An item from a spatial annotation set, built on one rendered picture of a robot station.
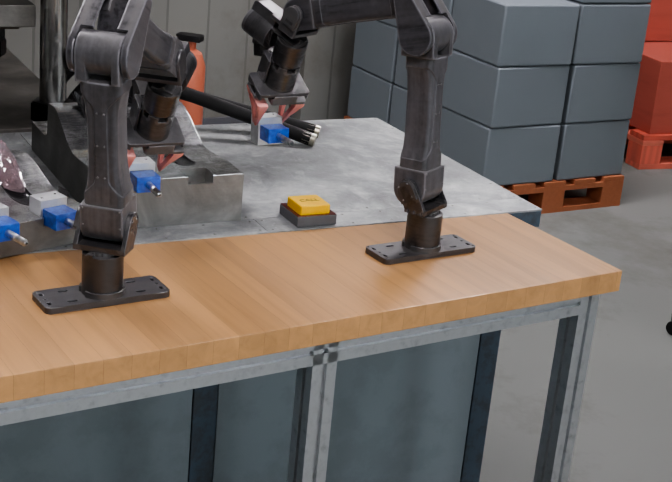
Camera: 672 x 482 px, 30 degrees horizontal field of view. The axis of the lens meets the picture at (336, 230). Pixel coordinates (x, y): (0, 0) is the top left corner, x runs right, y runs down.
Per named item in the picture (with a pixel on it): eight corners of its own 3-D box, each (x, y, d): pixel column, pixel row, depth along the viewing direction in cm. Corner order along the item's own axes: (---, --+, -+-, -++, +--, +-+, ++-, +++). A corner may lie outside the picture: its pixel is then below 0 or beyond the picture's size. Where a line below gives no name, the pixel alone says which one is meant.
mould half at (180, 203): (241, 220, 229) (245, 149, 224) (102, 231, 217) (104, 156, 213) (151, 143, 270) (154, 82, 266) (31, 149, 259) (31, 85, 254)
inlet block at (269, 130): (302, 156, 234) (304, 128, 232) (278, 158, 231) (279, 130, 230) (273, 139, 245) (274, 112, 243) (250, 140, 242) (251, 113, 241)
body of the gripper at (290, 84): (246, 80, 235) (255, 49, 230) (295, 78, 239) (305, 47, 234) (257, 103, 231) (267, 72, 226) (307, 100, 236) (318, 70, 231)
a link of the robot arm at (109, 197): (96, 225, 194) (89, 22, 178) (137, 232, 192) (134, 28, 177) (81, 243, 188) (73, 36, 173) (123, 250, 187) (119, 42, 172)
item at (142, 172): (172, 209, 212) (174, 178, 210) (144, 211, 210) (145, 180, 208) (147, 185, 223) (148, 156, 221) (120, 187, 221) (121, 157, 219)
